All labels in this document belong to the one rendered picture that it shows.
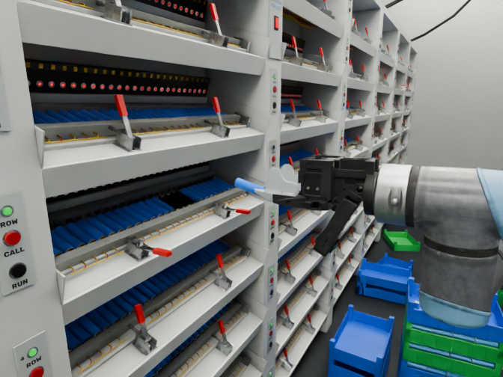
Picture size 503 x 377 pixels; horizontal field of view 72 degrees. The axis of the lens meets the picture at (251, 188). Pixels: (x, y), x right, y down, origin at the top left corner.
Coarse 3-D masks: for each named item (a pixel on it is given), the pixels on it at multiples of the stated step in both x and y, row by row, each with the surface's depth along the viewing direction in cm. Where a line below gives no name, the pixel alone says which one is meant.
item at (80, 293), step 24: (192, 168) 96; (216, 168) 105; (96, 192) 70; (120, 192) 76; (216, 216) 84; (240, 216) 89; (168, 240) 69; (192, 240) 73; (96, 264) 57; (120, 264) 59; (144, 264) 61; (168, 264) 68; (72, 288) 52; (96, 288) 53; (120, 288) 58; (72, 312) 51
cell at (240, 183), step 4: (236, 180) 65; (240, 180) 65; (244, 180) 65; (236, 184) 65; (240, 184) 65; (244, 184) 65; (248, 184) 64; (252, 184) 64; (244, 188) 65; (248, 188) 64; (252, 188) 64; (260, 188) 63; (264, 188) 63; (252, 192) 64
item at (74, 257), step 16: (224, 192) 91; (240, 192) 96; (192, 208) 79; (208, 208) 84; (144, 224) 68; (160, 224) 70; (112, 240) 60; (144, 240) 65; (64, 256) 54; (80, 256) 55; (96, 256) 58; (112, 256) 59
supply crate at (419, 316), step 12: (408, 288) 136; (408, 300) 127; (408, 312) 123; (420, 312) 121; (492, 312) 128; (420, 324) 122; (432, 324) 120; (444, 324) 119; (492, 324) 122; (480, 336) 115; (492, 336) 113
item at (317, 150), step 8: (280, 144) 144; (288, 144) 151; (296, 144) 159; (304, 144) 163; (312, 144) 161; (280, 152) 143; (288, 152) 147; (296, 152) 152; (304, 152) 155; (312, 152) 162; (320, 152) 160; (328, 152) 158; (280, 160) 134; (288, 160) 120; (296, 160) 140; (280, 168) 123; (296, 168) 136
